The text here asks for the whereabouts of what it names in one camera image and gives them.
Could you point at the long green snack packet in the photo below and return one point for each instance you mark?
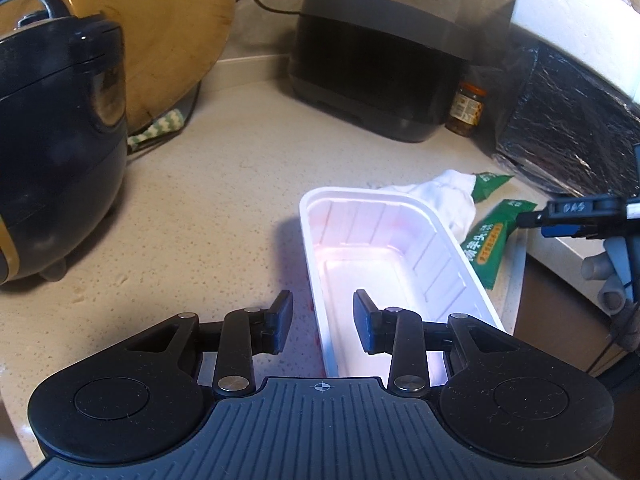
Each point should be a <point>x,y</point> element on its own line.
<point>492,240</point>

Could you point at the small green snack packet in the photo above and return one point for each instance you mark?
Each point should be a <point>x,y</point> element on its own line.
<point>490,185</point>

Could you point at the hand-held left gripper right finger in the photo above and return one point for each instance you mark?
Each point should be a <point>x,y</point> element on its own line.
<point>361,320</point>

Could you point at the black foil-wrapped box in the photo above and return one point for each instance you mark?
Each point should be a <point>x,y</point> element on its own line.
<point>565,125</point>

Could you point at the round wooden cutting board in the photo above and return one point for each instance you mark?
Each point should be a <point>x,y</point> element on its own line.
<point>170,35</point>

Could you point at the glass jar with yellow label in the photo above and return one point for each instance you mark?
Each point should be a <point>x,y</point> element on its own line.
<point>466,110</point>

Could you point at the green and white cloth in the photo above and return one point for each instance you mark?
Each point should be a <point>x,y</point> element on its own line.
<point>160,127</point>

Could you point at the black and gold rice cooker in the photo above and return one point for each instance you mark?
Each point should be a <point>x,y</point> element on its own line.
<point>55,160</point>

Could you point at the black box-shaped cooker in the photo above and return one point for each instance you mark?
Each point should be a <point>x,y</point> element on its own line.
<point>370,60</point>

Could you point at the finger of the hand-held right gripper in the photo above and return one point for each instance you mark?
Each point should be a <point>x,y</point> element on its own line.
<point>565,231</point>
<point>570,209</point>

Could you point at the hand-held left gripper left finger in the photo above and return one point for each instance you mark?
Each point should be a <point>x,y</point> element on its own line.
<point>284,317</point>

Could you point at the white plastic food tray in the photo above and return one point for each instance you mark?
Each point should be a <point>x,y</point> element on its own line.
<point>380,270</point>

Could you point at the crumpled white tissue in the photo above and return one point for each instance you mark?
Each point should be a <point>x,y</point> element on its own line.
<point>450,200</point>

